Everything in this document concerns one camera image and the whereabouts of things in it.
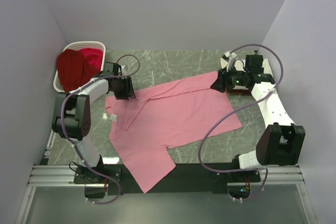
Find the crimson red t-shirt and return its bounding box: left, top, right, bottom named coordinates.
left=79, top=48, right=103, bottom=70

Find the folded white t-shirt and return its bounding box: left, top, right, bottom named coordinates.
left=219, top=55, right=275, bottom=86

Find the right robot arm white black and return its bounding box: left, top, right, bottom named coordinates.
left=211, top=52, right=306, bottom=169

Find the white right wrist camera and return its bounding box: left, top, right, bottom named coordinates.
left=220, top=51, right=237, bottom=71

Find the pink t-shirt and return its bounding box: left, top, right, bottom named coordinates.
left=106, top=72, right=242, bottom=193

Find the white perforated laundry basket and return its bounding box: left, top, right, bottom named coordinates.
left=54, top=41, right=106, bottom=92

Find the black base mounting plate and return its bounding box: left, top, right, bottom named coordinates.
left=73, top=164, right=261, bottom=196

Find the folded dark red t-shirt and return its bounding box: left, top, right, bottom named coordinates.
left=226, top=89, right=251, bottom=95

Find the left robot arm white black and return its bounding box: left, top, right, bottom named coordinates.
left=51, top=62, right=140, bottom=182

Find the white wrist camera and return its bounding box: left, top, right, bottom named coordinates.
left=103, top=62, right=122, bottom=76
left=220, top=51, right=237, bottom=71

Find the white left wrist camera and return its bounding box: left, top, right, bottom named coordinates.
left=103, top=62, right=122, bottom=76

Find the aluminium rail frame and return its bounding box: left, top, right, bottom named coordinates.
left=15, top=165, right=317, bottom=223

